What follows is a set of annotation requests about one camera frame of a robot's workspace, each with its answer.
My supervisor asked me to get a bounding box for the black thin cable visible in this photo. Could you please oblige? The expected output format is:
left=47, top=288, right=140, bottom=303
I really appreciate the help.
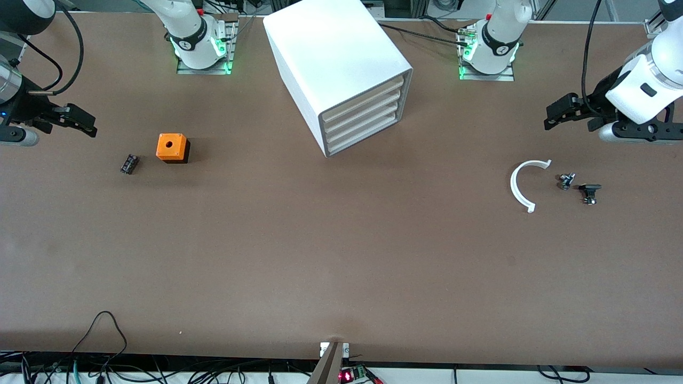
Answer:
left=378, top=22, right=471, bottom=46

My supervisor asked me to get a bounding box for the grey front beam bracket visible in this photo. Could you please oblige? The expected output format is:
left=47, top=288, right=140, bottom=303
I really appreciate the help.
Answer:
left=307, top=342, right=351, bottom=384

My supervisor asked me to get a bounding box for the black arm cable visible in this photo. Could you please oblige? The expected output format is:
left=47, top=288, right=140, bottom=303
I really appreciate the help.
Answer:
left=16, top=0, right=85, bottom=97
left=581, top=0, right=610, bottom=118

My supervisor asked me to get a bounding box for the white drawer cabinet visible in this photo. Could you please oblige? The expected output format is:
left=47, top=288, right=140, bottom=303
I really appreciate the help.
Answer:
left=263, top=0, right=414, bottom=158

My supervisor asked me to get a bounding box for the small black bracket part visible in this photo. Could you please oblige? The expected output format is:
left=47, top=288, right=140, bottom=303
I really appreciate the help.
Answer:
left=578, top=183, right=602, bottom=206

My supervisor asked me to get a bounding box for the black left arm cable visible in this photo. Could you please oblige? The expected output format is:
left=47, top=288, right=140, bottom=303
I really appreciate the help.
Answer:
left=581, top=0, right=610, bottom=118

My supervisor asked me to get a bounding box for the white curved plastic arc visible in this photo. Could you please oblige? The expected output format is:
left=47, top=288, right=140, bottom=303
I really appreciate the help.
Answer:
left=510, top=159, right=552, bottom=214

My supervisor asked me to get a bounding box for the black looped cable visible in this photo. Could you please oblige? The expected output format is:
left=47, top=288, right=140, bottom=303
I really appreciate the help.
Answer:
left=71, top=310, right=128, bottom=357

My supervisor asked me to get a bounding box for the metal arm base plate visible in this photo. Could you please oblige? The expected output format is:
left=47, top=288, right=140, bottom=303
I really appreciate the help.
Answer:
left=176, top=13, right=239, bottom=76
left=457, top=24, right=516, bottom=82

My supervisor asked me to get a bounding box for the orange box with hole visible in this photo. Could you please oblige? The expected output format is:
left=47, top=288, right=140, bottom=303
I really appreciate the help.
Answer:
left=156, top=133, right=190, bottom=164

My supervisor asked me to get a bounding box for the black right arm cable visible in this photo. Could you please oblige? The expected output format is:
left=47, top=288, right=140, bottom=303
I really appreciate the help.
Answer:
left=16, top=0, right=85, bottom=97

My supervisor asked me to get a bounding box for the circuit board with red light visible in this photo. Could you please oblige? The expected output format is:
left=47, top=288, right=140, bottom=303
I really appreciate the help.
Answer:
left=338, top=365, right=383, bottom=384

